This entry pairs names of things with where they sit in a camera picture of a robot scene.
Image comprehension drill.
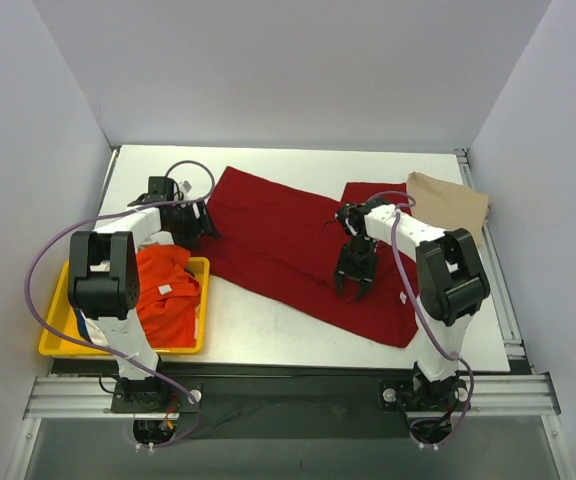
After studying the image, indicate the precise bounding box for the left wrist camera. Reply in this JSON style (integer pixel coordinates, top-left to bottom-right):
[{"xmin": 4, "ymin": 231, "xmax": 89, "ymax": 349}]
[{"xmin": 176, "ymin": 180, "xmax": 192, "ymax": 199}]

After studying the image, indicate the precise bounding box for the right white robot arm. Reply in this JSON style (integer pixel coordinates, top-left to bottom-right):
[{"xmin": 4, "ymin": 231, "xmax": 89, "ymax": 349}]
[{"xmin": 334, "ymin": 191, "xmax": 490, "ymax": 389}]

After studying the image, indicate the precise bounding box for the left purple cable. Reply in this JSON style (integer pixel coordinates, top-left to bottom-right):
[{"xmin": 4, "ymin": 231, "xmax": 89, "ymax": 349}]
[{"xmin": 23, "ymin": 159, "xmax": 217, "ymax": 449}]

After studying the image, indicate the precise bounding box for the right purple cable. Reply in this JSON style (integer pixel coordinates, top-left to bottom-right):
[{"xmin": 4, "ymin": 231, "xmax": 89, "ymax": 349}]
[{"xmin": 367, "ymin": 190, "xmax": 475, "ymax": 446}]

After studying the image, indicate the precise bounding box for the yellow plastic tray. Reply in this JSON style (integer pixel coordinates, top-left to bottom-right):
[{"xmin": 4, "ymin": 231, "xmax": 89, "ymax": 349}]
[{"xmin": 38, "ymin": 257, "xmax": 210, "ymax": 358}]

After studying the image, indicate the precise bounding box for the white t shirt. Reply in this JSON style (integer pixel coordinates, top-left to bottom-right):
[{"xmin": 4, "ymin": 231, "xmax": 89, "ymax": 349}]
[{"xmin": 86, "ymin": 318, "xmax": 109, "ymax": 347}]

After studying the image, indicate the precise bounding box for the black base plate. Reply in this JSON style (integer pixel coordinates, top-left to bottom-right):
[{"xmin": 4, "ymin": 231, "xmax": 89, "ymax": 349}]
[{"xmin": 110, "ymin": 371, "xmax": 471, "ymax": 445}]

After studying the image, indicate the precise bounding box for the folded beige t shirt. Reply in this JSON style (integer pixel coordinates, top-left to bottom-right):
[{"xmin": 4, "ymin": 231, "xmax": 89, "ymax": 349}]
[{"xmin": 406, "ymin": 172, "xmax": 490, "ymax": 248}]

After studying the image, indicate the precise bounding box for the dark red t shirt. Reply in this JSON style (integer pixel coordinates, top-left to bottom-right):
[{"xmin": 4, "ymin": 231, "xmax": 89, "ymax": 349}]
[{"xmin": 198, "ymin": 167, "xmax": 417, "ymax": 348}]

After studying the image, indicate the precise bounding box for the purple cable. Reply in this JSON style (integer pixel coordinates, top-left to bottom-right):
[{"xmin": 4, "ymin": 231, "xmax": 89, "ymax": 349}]
[
  {"xmin": 23, "ymin": 159, "xmax": 217, "ymax": 449},
  {"xmin": 367, "ymin": 190, "xmax": 475, "ymax": 446}
]

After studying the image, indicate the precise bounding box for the navy blue t shirt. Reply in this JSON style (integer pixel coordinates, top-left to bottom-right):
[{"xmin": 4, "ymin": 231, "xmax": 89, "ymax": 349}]
[{"xmin": 73, "ymin": 309, "xmax": 91, "ymax": 342}]

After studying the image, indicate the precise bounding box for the orange t shirt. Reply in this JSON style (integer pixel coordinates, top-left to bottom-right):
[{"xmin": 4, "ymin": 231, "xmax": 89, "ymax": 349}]
[{"xmin": 137, "ymin": 245, "xmax": 201, "ymax": 348}]

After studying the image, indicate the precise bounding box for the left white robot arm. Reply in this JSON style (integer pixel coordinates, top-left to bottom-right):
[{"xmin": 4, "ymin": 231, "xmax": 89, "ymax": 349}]
[{"xmin": 68, "ymin": 176, "xmax": 219, "ymax": 398}]

